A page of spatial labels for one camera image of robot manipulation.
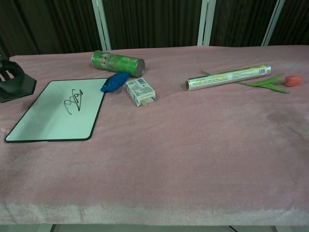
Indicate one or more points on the blue snack packet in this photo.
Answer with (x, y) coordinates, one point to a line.
(116, 81)

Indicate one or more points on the white board with black rim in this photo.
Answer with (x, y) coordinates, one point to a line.
(55, 118)

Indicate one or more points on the white and blue carton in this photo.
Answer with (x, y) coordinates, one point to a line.
(141, 91)

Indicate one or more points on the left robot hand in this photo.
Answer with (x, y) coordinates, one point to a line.
(17, 83)

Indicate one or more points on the white screen frame post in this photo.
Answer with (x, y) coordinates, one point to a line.
(102, 24)
(206, 21)
(272, 24)

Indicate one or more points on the artificial orange tulip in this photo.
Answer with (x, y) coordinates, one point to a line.
(293, 81)

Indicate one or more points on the silver foil roll tube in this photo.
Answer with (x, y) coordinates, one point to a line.
(227, 77)

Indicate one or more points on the green chip can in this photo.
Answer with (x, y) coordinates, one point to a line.
(113, 62)

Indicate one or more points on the pink table cloth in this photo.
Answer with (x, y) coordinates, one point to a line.
(169, 149)

